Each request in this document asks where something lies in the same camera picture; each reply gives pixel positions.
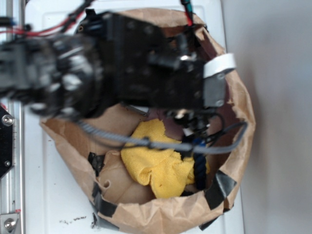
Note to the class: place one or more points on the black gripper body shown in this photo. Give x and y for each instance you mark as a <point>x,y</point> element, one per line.
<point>148,59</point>

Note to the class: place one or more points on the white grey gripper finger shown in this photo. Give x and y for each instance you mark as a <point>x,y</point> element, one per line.
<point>214,83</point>

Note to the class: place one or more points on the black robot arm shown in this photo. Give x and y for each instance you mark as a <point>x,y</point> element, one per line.
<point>59,75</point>

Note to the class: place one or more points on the grey triangular block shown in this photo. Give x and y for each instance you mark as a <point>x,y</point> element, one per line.
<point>138,109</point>

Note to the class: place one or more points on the yellow microfibre cloth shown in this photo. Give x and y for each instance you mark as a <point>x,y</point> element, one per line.
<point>164,170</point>

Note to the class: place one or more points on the brown paper bag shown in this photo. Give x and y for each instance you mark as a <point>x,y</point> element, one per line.
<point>219,141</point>

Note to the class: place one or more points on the black metal bracket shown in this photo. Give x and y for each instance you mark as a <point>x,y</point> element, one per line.
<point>6,141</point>

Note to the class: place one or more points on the aluminium frame rail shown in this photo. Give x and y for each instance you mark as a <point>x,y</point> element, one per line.
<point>12,188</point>

